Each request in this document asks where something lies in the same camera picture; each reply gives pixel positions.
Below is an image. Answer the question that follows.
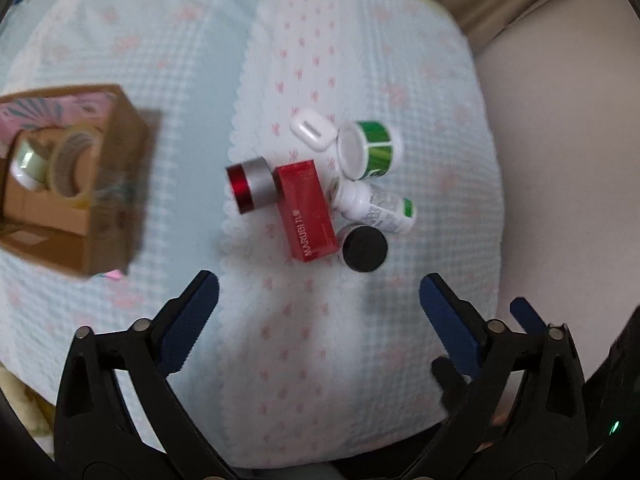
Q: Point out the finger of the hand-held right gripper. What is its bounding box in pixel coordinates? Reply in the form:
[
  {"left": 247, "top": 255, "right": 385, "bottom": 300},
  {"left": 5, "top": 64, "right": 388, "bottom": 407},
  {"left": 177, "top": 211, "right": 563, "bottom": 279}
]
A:
[
  {"left": 509, "top": 297, "right": 549, "bottom": 336},
  {"left": 431, "top": 357, "right": 473, "bottom": 413}
]

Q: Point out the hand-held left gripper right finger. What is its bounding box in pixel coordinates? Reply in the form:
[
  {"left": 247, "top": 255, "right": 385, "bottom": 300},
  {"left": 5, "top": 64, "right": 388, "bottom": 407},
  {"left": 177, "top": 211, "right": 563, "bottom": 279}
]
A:
[{"left": 400, "top": 273, "right": 589, "bottom": 480}]

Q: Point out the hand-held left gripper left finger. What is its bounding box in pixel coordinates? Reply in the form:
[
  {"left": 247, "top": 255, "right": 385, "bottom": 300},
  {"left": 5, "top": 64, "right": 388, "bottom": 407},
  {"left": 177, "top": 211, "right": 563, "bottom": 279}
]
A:
[{"left": 52, "top": 270, "right": 236, "bottom": 480}]

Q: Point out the black lid jar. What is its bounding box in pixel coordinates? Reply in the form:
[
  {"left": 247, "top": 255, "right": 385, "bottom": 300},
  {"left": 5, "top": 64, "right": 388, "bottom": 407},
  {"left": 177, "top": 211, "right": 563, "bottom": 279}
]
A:
[{"left": 336, "top": 224, "right": 388, "bottom": 272}]

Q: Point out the brown cardboard box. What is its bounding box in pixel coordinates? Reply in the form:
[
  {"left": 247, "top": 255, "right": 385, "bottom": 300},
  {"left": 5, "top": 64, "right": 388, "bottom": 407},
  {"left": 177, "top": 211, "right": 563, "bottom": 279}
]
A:
[{"left": 0, "top": 83, "right": 163, "bottom": 277}]

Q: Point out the white bottle green label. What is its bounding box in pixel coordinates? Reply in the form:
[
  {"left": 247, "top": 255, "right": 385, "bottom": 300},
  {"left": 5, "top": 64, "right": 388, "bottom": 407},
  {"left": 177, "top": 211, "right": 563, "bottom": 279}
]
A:
[{"left": 327, "top": 177, "right": 417, "bottom": 235}]

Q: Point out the red and silver jar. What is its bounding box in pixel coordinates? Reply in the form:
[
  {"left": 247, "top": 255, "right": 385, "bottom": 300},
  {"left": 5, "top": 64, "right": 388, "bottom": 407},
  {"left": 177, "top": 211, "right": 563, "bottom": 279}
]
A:
[{"left": 225, "top": 156, "right": 281, "bottom": 216}]

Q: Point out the red carton box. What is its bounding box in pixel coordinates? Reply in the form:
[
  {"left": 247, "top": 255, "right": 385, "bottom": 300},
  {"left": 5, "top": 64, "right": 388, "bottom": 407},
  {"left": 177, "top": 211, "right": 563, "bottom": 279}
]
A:
[{"left": 272, "top": 159, "right": 337, "bottom": 262}]

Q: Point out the white jar green label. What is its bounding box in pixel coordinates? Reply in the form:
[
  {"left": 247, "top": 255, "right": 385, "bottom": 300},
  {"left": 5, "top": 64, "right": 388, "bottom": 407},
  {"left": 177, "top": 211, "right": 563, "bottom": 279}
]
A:
[{"left": 336, "top": 120, "right": 403, "bottom": 181}]

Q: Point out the white earbuds case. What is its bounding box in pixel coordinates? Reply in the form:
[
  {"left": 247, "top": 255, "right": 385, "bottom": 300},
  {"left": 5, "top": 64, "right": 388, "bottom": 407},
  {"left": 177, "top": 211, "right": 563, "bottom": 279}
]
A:
[{"left": 291, "top": 109, "right": 333, "bottom": 150}]

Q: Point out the cream sofa seat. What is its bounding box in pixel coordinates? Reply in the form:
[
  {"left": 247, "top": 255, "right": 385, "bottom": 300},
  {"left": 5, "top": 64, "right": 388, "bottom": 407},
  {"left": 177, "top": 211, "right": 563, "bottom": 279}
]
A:
[{"left": 470, "top": 0, "right": 640, "bottom": 396}]

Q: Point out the yellow patterned cloth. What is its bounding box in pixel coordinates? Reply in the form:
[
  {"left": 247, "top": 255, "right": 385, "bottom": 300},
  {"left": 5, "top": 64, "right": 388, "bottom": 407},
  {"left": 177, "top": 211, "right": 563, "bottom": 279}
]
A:
[{"left": 0, "top": 365, "right": 56, "bottom": 461}]

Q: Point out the brown tape roll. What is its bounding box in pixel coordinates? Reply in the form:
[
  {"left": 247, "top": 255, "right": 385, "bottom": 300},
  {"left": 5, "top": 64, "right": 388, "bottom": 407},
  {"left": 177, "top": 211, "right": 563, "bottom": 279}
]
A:
[{"left": 47, "top": 124, "right": 103, "bottom": 208}]

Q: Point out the pink floral packet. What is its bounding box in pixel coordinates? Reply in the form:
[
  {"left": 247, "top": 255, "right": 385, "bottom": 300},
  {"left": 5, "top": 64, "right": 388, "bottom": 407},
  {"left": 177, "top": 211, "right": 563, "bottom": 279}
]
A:
[{"left": 0, "top": 91, "right": 113, "bottom": 137}]

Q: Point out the light blue floral quilt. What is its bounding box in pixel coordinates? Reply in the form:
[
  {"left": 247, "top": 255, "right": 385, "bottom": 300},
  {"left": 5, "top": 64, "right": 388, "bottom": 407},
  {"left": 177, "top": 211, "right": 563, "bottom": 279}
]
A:
[{"left": 0, "top": 0, "right": 503, "bottom": 471}]

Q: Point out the beige sofa cushion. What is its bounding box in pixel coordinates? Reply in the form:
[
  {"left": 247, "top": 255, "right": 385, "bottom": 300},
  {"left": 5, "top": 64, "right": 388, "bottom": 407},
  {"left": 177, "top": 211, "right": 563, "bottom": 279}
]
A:
[{"left": 432, "top": 0, "right": 617, "bottom": 56}]

